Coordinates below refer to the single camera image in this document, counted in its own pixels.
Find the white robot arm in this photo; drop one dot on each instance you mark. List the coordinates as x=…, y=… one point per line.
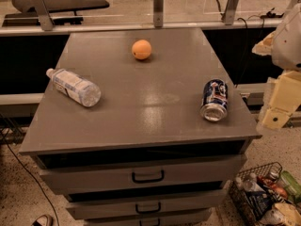
x=286, y=51

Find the metal rail barrier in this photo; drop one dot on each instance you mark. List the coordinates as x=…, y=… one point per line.
x=68, y=29

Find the middle grey drawer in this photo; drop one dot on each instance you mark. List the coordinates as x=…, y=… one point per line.
x=147, y=206

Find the middle metal bracket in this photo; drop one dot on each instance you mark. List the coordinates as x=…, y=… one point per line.
x=158, y=9

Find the red snack bag in basket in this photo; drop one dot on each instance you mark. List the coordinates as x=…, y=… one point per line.
x=272, y=185

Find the right metal bracket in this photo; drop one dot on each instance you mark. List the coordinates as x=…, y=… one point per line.
x=229, y=13

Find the blue snack bag in basket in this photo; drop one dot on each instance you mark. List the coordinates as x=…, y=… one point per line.
x=260, y=202

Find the yellow bag in basket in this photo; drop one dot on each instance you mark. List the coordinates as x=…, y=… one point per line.
x=291, y=217

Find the grey drawer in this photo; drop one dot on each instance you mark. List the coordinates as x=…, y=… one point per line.
x=147, y=206
x=149, y=174
x=168, y=219

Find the top grey drawer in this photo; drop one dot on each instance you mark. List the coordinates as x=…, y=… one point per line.
x=149, y=174

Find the orange fruit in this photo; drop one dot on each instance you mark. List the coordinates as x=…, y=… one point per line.
x=141, y=49

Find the black background bench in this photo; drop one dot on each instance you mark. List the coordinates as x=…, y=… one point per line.
x=27, y=15

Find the left metal bracket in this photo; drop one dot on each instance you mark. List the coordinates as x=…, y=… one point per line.
x=45, y=20

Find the shoe at bottom edge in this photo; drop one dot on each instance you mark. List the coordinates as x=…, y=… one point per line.
x=44, y=220

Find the metal bracket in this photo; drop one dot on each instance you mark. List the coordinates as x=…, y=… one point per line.
x=45, y=20
x=229, y=13
x=158, y=9

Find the wire basket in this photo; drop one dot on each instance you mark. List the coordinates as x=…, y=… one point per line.
x=238, y=195

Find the green bottle in basket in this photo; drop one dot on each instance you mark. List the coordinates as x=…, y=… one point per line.
x=292, y=187

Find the bottom grey drawer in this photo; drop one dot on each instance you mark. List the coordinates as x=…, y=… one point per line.
x=168, y=219

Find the grey drawer cabinet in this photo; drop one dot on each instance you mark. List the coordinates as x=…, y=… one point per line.
x=149, y=109

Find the blue pepsi can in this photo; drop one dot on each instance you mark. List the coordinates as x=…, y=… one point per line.
x=214, y=106

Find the clear plastic water bottle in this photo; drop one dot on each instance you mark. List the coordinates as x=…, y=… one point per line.
x=81, y=90

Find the small clear bottle in basket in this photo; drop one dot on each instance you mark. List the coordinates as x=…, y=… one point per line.
x=250, y=183

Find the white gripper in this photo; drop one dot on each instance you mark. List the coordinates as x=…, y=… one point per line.
x=288, y=44

